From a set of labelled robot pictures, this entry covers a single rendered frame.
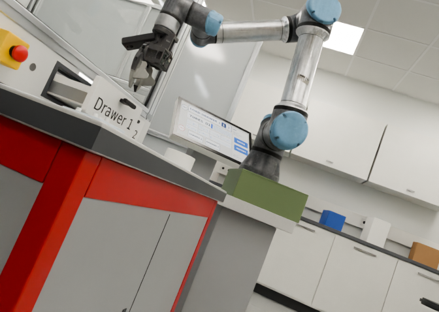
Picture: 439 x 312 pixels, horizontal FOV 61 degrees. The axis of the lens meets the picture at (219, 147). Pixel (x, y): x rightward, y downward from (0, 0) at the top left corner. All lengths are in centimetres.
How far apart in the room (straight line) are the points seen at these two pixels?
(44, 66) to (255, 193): 73
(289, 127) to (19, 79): 77
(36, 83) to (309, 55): 83
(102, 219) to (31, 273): 10
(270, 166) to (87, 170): 97
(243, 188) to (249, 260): 24
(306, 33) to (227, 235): 71
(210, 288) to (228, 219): 23
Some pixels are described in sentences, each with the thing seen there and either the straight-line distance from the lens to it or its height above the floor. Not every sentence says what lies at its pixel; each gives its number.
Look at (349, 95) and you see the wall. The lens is 504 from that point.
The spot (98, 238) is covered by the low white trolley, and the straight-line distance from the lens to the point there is 47.
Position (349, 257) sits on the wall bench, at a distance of 405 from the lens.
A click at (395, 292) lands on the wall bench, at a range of 417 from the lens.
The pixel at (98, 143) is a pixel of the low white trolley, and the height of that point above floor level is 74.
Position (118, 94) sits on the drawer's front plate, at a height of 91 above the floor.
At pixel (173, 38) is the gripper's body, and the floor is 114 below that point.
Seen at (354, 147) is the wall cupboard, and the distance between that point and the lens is 450.
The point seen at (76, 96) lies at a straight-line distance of 114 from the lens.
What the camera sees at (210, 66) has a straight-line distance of 301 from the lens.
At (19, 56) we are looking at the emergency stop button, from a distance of 100.
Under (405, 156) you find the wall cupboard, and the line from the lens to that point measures 461.
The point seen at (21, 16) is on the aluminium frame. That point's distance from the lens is 109.
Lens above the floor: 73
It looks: 7 degrees up
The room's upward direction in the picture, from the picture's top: 22 degrees clockwise
